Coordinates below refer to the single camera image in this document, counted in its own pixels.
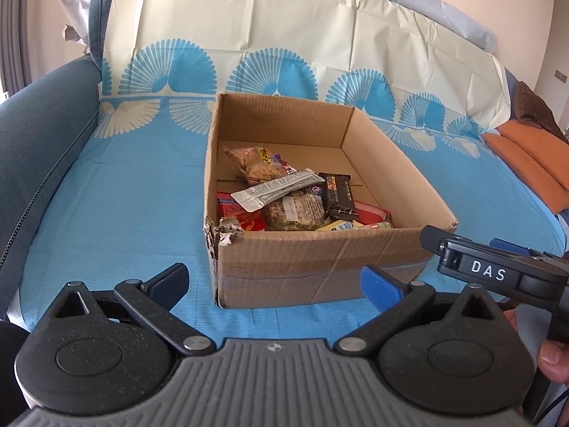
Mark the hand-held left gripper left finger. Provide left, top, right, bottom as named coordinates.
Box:
left=42, top=262, right=218, bottom=357

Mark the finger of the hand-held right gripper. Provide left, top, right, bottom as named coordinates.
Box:
left=488, top=237, right=569, bottom=277
left=420, top=225, right=526, bottom=293

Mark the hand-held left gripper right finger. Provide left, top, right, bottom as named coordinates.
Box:
left=333, top=264, right=510, bottom=359

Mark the brown cardboard box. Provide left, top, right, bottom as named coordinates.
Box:
left=203, top=93, right=458, bottom=310

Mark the red and white snack packet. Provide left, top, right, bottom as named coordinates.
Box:
left=216, top=192, right=267, bottom=233

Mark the dark brown chocolate bar packet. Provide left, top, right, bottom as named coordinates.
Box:
left=318, top=172, right=359, bottom=221

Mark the clear seed cake packet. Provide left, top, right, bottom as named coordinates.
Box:
left=261, top=188, right=327, bottom=232

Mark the silver snack wrapper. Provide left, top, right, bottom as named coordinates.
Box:
left=230, top=168, right=326, bottom=213

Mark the beige nut snack packet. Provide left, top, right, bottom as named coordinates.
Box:
left=222, top=146, right=289, bottom=186

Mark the purple snack packet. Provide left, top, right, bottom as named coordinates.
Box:
left=273, top=155, right=327, bottom=197

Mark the person's right hand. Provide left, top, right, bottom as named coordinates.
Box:
left=502, top=309, right=569, bottom=383

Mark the orange cushion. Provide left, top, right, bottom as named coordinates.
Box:
left=495, top=120, right=569, bottom=188
left=482, top=131, right=569, bottom=214

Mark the blue and cream printed cover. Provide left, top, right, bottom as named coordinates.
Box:
left=8, top=0, right=569, bottom=357

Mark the person's grey clothing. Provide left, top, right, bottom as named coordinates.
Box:
left=525, top=380, right=569, bottom=427

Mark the brown blanket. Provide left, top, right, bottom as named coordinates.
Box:
left=511, top=81, right=562, bottom=132

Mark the blue fabric sofa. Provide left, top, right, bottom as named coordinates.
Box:
left=0, top=0, right=112, bottom=321

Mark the light grey sheet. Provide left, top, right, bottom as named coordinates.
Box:
left=62, top=0, right=499, bottom=53

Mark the grey curtain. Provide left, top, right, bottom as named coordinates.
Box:
left=0, top=0, right=34, bottom=96

